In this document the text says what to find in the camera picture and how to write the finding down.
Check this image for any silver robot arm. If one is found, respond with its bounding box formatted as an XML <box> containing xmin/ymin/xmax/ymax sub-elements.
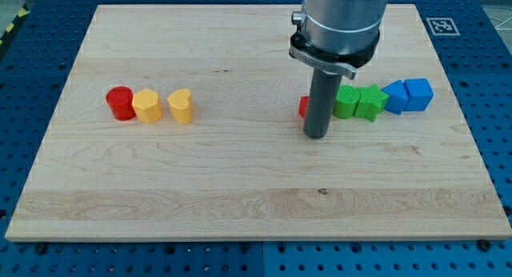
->
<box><xmin>289</xmin><ymin>0</ymin><xmax>389</xmax><ymax>79</ymax></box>

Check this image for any red star block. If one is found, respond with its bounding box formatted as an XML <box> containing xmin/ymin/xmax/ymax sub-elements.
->
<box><xmin>298</xmin><ymin>96</ymin><xmax>309</xmax><ymax>118</ymax></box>

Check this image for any green star block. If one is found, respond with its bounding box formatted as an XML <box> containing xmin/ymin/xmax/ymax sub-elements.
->
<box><xmin>354</xmin><ymin>84</ymin><xmax>390</xmax><ymax>122</ymax></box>

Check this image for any wooden board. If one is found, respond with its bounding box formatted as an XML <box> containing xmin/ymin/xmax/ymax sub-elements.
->
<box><xmin>6</xmin><ymin>5</ymin><xmax>511</xmax><ymax>243</ymax></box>

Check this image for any yellow heart block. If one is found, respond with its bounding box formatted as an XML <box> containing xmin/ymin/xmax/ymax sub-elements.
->
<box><xmin>167</xmin><ymin>88</ymin><xmax>194</xmax><ymax>124</ymax></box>

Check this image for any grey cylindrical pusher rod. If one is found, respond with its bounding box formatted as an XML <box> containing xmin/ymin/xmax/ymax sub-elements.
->
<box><xmin>303</xmin><ymin>69</ymin><xmax>342</xmax><ymax>139</ymax></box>

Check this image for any green cylinder block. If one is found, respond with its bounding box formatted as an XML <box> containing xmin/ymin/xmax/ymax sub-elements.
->
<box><xmin>333</xmin><ymin>85</ymin><xmax>360</xmax><ymax>119</ymax></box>

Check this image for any yellow hexagon block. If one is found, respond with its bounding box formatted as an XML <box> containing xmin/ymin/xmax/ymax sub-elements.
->
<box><xmin>132</xmin><ymin>89</ymin><xmax>163</xmax><ymax>123</ymax></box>

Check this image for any red cylinder block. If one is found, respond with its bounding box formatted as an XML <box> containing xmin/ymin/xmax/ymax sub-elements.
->
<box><xmin>106</xmin><ymin>86</ymin><xmax>136</xmax><ymax>121</ymax></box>

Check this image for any blue triangle block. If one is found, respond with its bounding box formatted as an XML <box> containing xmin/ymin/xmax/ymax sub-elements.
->
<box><xmin>382</xmin><ymin>80</ymin><xmax>409</xmax><ymax>114</ymax></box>

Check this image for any blue cube block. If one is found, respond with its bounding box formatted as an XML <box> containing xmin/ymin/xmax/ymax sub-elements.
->
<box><xmin>403</xmin><ymin>78</ymin><xmax>434</xmax><ymax>111</ymax></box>

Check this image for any white fiducial marker tag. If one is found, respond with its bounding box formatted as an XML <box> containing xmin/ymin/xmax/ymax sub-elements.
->
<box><xmin>426</xmin><ymin>17</ymin><xmax>460</xmax><ymax>36</ymax></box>

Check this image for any black yellow hazard tape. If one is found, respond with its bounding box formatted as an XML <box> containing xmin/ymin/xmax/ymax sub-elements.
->
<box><xmin>1</xmin><ymin>3</ymin><xmax>30</xmax><ymax>48</ymax></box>

